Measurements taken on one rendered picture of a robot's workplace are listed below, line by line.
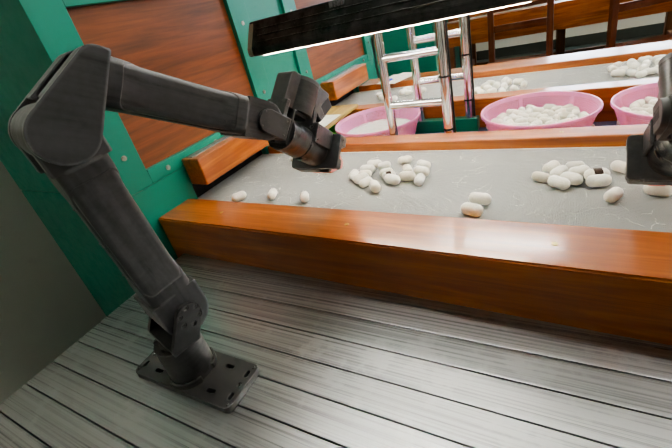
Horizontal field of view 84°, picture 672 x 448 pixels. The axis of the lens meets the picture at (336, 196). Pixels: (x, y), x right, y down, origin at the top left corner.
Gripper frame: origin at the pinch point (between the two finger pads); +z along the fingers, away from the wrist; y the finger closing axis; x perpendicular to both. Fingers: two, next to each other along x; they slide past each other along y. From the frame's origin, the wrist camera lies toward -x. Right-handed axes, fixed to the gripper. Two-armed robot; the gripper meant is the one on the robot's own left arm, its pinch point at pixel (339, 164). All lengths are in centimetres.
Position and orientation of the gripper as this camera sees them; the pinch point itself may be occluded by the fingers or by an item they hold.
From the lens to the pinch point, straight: 77.8
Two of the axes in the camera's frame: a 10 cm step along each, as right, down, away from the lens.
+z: 5.0, 1.9, 8.5
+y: -8.6, -0.4, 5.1
